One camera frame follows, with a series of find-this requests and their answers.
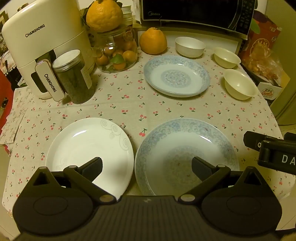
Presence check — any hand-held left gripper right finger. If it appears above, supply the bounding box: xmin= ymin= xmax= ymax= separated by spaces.
xmin=177 ymin=156 xmax=270 ymax=205

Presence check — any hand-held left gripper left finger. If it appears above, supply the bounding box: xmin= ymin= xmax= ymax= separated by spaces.
xmin=28 ymin=157 xmax=117 ymax=206

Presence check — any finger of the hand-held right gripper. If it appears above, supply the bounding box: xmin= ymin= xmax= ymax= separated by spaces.
xmin=243 ymin=131 xmax=286 ymax=151

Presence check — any white plate with swirl print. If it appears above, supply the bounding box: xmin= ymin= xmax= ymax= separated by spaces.
xmin=45 ymin=117 xmax=135 ymax=201

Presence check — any blue rim-patterned deep plate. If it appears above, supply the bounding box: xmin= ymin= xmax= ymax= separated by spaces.
xmin=134 ymin=118 xmax=240 ymax=196

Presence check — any cream bowl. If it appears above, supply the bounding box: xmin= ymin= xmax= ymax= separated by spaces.
xmin=224 ymin=69 xmax=258 ymax=100
xmin=213 ymin=47 xmax=241 ymax=69

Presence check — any blue plate with medallion print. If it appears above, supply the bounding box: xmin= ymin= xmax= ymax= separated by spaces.
xmin=144 ymin=55 xmax=211 ymax=98

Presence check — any white bowl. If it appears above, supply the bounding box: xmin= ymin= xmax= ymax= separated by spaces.
xmin=175 ymin=37 xmax=206 ymax=58

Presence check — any pale cabinet side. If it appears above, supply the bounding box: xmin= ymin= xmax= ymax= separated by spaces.
xmin=269 ymin=28 xmax=296 ymax=126

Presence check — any dark and white cardboard box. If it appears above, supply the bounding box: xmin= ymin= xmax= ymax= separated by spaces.
xmin=251 ymin=74 xmax=290 ymax=107

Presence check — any cherry print tablecloth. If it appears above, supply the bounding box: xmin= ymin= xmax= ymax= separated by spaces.
xmin=0 ymin=45 xmax=292 ymax=218

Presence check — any plastic bag of oranges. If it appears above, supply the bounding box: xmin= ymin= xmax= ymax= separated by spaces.
xmin=242 ymin=46 xmax=290 ymax=81

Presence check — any clear jar of dark tea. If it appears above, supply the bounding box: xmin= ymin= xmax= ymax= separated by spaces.
xmin=51 ymin=49 xmax=96 ymax=104

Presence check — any red printed carton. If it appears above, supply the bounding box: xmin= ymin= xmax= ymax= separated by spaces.
xmin=238 ymin=9 xmax=283 ymax=70

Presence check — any white microwave stand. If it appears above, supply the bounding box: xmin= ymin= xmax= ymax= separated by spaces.
xmin=135 ymin=25 xmax=242 ymax=50

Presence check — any red chair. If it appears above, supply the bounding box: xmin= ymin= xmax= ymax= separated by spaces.
xmin=0 ymin=70 xmax=15 ymax=121

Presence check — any glass jar of kumquats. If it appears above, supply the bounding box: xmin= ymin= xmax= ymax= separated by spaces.
xmin=92 ymin=24 xmax=138 ymax=74

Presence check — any white air fryer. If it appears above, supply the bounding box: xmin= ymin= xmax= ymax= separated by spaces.
xmin=2 ymin=0 xmax=96 ymax=102

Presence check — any large orange with stem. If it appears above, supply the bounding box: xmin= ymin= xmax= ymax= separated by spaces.
xmin=139 ymin=27 xmax=167 ymax=55

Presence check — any black microwave oven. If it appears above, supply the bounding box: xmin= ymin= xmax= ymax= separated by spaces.
xmin=139 ymin=0 xmax=256 ymax=40

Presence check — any large orange with leaves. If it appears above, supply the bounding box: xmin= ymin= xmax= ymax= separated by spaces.
xmin=86 ymin=0 xmax=124 ymax=33

